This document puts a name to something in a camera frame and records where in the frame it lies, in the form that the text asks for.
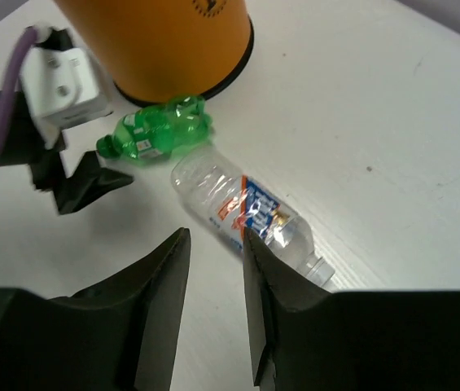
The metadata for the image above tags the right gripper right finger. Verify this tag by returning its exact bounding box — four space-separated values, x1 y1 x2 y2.
243 230 460 390

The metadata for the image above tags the clear bottle blue white label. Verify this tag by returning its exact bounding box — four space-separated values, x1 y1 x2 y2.
171 146 335 287

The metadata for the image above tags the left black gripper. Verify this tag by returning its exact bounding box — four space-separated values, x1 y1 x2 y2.
0 91 134 215

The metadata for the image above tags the orange cylindrical bin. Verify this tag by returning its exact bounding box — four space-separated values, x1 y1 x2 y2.
56 0 254 107

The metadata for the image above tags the green plastic bottle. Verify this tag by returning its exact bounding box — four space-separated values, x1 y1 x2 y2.
96 95 212 161

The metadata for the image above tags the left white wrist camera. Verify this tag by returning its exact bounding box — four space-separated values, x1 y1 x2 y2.
20 24 112 150

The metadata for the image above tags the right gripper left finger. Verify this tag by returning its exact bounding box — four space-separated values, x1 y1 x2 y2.
0 228 191 390

